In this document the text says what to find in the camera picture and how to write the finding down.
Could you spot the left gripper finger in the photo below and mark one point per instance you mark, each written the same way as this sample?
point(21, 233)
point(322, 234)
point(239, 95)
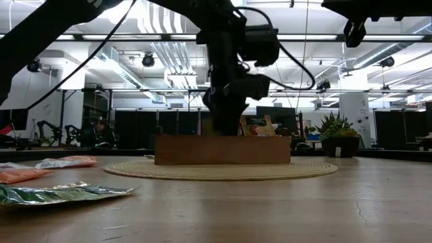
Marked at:
point(227, 126)

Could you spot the wooden three-compartment tea box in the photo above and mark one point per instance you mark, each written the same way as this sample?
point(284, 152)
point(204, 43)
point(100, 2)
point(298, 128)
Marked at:
point(222, 150)

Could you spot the orange red tea packet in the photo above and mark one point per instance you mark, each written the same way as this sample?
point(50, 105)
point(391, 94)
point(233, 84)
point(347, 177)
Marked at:
point(258, 126)

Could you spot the white orange tea packet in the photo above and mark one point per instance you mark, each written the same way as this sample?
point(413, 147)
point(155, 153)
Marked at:
point(20, 175)
point(67, 162)
point(10, 165)

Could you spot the black background robot arm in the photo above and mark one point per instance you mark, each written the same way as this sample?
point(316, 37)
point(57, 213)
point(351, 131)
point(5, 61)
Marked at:
point(72, 132)
point(49, 130)

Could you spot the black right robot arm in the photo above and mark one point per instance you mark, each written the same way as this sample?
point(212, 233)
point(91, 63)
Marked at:
point(388, 6)

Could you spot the round woven placemat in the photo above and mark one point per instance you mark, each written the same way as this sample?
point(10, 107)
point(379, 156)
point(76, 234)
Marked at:
point(219, 172)

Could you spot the white ceiling pipe bundle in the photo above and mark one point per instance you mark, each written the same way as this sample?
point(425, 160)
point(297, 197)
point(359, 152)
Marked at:
point(168, 57)

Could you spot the blue storage bin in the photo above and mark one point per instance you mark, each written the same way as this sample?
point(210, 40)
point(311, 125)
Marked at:
point(313, 136)

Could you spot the black ceiling spotlight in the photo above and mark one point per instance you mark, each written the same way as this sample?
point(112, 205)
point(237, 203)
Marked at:
point(323, 84)
point(387, 61)
point(148, 60)
point(35, 67)

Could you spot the black room partition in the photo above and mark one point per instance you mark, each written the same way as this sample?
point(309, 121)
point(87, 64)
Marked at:
point(135, 130)
point(398, 130)

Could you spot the potted succulent plant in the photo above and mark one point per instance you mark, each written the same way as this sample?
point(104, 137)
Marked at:
point(339, 136)

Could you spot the white building column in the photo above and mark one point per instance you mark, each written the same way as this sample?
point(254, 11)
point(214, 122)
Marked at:
point(357, 101)
point(71, 101)

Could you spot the black background rig frame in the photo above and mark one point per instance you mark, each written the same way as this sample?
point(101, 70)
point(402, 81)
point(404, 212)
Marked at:
point(135, 90)

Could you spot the white rectangular air duct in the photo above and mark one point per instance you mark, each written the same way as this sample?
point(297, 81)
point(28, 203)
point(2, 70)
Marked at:
point(111, 64)

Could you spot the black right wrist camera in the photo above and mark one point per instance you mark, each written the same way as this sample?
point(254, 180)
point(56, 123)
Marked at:
point(354, 33)

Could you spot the black wall monitor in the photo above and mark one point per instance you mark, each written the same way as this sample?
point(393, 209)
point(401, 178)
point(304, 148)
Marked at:
point(17, 119)

